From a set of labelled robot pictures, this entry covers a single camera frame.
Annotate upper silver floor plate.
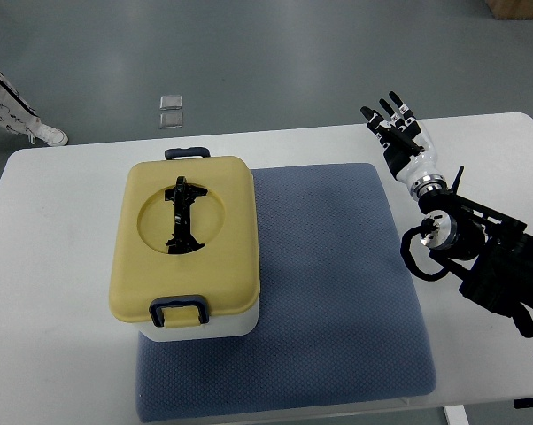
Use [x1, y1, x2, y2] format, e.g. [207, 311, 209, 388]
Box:
[159, 95, 182, 111]

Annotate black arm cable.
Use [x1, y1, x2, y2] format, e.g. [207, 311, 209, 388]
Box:
[399, 223, 453, 282]

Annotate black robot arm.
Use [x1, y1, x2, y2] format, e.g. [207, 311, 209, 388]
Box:
[400, 176, 533, 338]

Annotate dark blue rear latch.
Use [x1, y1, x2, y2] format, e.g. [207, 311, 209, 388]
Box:
[164, 147, 211, 160]

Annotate blue grey cushion mat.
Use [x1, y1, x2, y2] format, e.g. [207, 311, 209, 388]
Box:
[136, 163, 436, 422]

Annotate yellow storage box lid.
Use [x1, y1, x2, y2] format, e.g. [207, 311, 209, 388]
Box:
[109, 156, 260, 340]

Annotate black object table edge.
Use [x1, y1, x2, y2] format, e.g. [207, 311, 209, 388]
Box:
[514, 398, 533, 409]

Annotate brown cardboard box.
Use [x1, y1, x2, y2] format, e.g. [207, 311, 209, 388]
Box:
[485, 0, 533, 19]

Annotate person leg patterned trousers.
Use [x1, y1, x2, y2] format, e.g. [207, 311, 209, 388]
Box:
[0, 71, 41, 137]

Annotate white sneaker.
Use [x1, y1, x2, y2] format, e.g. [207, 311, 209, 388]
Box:
[28, 124, 68, 147]

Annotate dark blue front latch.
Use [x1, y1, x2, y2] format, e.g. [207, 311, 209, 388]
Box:
[148, 295, 210, 328]

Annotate white table leg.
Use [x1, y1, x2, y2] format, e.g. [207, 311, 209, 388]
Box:
[443, 405, 470, 425]

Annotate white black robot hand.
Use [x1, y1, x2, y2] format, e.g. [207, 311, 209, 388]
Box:
[360, 91, 447, 200]

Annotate white storage box base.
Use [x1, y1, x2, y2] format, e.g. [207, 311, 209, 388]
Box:
[133, 300, 259, 342]

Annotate dark blue latch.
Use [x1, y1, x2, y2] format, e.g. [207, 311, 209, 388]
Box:
[164, 147, 211, 160]
[148, 295, 210, 328]

